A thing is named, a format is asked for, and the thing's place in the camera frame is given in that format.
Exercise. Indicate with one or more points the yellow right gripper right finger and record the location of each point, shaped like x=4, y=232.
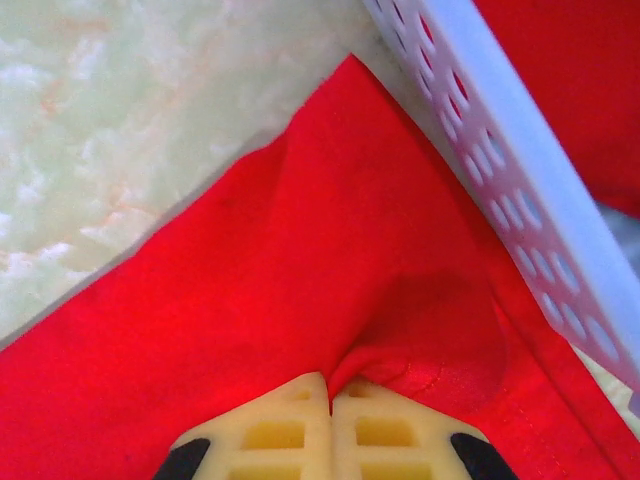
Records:
x=395, y=435

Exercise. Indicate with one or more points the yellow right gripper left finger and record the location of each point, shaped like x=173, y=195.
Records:
x=280, y=435

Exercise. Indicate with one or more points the red t-shirt with cartoon print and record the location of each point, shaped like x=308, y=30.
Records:
x=300, y=260

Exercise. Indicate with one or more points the blue perforated plastic basket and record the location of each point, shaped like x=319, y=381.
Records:
x=525, y=165

